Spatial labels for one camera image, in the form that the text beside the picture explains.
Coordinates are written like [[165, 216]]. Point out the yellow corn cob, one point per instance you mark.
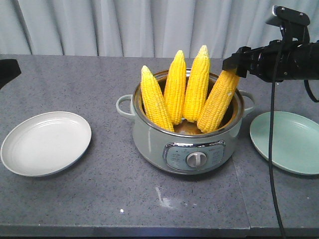
[[174, 91], [218, 102], [155, 108], [197, 85]]

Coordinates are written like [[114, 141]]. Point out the pale green electric cooking pot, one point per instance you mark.
[[187, 150]]

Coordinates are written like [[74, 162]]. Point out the light green round plate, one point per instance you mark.
[[295, 145]]

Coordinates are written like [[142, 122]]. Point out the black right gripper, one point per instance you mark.
[[261, 62]]

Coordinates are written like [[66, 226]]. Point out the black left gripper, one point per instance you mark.
[[9, 70]]

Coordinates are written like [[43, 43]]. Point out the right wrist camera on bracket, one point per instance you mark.
[[293, 24]]

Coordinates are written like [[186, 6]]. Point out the beige round plate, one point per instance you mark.
[[45, 144]]

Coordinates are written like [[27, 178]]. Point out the grey pleated curtain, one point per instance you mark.
[[141, 28]]

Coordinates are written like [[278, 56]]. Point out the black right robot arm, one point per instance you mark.
[[294, 61]]

